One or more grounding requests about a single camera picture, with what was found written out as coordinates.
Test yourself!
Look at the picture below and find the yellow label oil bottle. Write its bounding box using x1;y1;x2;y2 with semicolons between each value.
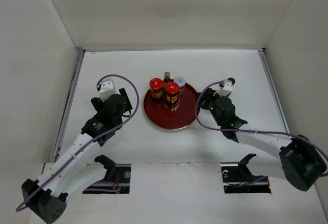
163;71;171;84

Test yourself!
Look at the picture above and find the black cap pepper shaker far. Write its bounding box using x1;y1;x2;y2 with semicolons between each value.
228;77;236;85

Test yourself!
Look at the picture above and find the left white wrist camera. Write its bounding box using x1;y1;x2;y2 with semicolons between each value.
97;78;116;102

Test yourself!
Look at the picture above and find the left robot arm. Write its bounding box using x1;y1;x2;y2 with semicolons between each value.
22;88;132;223

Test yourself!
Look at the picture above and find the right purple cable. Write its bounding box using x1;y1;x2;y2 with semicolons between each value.
196;81;328;177

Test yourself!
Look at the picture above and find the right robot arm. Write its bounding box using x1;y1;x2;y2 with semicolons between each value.
196;88;327;191

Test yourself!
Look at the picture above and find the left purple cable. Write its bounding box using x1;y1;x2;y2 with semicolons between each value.
15;74;140;213

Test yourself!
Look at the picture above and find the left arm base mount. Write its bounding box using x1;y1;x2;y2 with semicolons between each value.
83;155;132;194

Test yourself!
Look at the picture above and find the red lid sauce jar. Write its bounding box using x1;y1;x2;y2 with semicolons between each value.
149;78;163;100
165;82;179;111

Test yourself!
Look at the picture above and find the white lid sauce jar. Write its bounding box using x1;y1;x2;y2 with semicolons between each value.
174;76;186;96

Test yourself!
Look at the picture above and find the purple cable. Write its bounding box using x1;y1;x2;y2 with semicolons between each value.
196;81;328;177
15;74;140;213

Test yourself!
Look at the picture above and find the red round tray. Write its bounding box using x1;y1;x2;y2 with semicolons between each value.
143;83;197;130

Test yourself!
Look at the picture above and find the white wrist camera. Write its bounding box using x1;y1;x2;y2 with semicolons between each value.
97;78;116;102
216;79;234;97

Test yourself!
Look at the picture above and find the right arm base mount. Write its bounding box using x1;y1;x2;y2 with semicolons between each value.
220;153;271;194

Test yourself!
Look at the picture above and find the red lid sauce jar front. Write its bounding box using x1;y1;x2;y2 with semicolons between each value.
149;78;163;100

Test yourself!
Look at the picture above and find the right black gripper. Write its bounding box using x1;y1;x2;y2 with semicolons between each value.
194;88;225;126

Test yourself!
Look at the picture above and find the red lid sauce jar back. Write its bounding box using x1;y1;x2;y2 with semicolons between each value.
165;82;179;111

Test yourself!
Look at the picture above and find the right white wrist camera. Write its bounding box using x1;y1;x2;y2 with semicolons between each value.
216;79;234;97

